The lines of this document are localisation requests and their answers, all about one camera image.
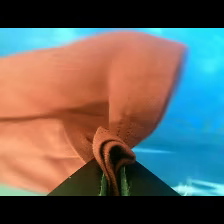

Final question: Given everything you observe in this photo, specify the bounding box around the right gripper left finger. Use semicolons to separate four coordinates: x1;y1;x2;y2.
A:
47;158;110;197

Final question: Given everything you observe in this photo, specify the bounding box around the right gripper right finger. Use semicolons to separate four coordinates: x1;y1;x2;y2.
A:
119;159;181;197

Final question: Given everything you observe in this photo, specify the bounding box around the red garment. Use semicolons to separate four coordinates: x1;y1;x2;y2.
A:
0;30;188;197

